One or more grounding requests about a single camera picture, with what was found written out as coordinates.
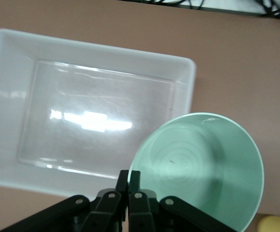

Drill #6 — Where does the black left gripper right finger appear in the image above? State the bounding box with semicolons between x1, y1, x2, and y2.
128;170;237;232

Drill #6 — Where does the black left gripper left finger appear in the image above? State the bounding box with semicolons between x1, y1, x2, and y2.
0;170;129;232

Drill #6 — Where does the light green bowl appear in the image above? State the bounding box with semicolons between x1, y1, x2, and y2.
129;112;265;232

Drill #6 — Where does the yellow cup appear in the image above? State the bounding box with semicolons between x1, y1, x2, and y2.
257;216;280;232

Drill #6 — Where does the clear plastic storage box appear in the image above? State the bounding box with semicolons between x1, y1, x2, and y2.
0;28;197;198

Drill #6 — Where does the brown table cover sheet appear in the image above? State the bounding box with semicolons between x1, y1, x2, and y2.
0;0;280;232

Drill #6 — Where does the white table edge rail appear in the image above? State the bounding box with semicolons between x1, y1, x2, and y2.
117;0;280;19

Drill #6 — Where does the black cable bundle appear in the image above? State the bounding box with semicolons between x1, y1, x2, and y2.
255;0;280;19

